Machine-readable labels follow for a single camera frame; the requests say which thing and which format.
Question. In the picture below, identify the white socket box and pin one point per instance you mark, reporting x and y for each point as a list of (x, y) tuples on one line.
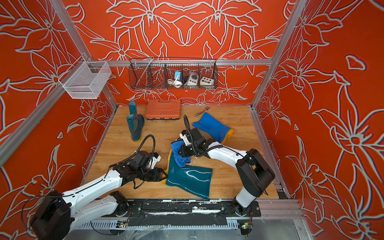
[(206, 82)]

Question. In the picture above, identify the blue microfiber cloth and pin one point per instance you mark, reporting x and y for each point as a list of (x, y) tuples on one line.
[(179, 159)]

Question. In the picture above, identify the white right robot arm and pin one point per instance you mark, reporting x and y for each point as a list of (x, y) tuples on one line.
[(255, 173)]

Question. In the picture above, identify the black wire wall basket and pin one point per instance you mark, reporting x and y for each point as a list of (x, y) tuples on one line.
[(158, 73)]

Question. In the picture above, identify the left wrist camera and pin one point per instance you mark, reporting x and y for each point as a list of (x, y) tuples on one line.
[(144, 160)]

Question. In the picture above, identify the blue rubber boot orange sole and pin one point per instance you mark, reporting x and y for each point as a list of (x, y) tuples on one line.
[(214, 128)]

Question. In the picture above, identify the blue white small box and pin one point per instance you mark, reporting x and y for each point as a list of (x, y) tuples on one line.
[(177, 76)]

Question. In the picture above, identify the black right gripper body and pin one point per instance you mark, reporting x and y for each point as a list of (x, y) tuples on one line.
[(191, 150)]

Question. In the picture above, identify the clear plastic wall bin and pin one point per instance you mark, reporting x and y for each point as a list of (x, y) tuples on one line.
[(86, 82)]

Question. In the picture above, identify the teal rubber boot orange sole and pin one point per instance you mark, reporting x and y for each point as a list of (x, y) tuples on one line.
[(135, 122)]

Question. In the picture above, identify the white power adapter box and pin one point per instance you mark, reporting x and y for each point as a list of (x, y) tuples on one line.
[(192, 79)]

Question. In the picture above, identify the red plastic tool case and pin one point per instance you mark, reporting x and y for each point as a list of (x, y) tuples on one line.
[(163, 110)]

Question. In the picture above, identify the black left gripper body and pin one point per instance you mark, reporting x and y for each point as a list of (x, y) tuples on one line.
[(149, 174)]

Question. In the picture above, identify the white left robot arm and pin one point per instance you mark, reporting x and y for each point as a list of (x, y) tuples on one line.
[(59, 214)]

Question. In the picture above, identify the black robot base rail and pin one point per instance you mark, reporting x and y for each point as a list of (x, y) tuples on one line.
[(186, 214)]

